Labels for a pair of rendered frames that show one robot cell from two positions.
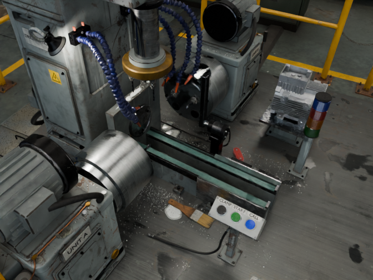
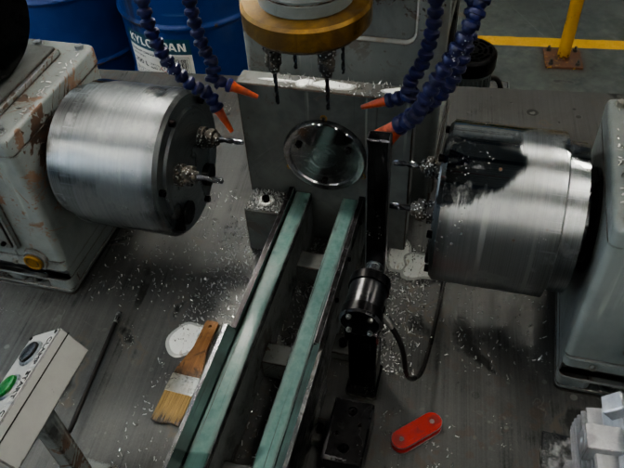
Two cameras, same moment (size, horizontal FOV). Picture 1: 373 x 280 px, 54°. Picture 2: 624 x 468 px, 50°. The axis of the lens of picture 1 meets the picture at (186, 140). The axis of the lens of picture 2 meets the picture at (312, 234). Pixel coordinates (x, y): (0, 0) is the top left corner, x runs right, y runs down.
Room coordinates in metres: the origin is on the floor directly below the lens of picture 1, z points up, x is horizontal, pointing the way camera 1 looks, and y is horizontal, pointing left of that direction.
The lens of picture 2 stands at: (0.93, -0.68, 1.75)
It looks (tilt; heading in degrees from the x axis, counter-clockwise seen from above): 46 degrees down; 77
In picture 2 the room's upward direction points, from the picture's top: 4 degrees counter-clockwise
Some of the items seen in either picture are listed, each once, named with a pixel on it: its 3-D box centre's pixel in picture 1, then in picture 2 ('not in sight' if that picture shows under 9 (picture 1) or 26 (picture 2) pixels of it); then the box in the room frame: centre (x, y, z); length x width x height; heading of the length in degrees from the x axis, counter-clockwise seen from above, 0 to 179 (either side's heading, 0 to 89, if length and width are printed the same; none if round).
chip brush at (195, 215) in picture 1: (190, 212); (189, 370); (0.85, -0.02, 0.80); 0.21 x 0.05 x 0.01; 58
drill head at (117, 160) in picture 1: (101, 181); (112, 153); (0.80, 0.29, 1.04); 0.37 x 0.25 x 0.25; 149
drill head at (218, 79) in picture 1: (200, 84); (520, 210); (1.39, -0.06, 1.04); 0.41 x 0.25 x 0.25; 149
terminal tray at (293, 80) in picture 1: (294, 79); not in sight; (1.35, -0.47, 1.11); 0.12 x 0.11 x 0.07; 64
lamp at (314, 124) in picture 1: (315, 120); not in sight; (1.09, -0.51, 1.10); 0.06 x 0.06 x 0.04
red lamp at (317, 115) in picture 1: (318, 111); not in sight; (1.09, -0.51, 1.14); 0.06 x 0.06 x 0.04
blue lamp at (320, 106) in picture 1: (321, 102); not in sight; (1.09, -0.51, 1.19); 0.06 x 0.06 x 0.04
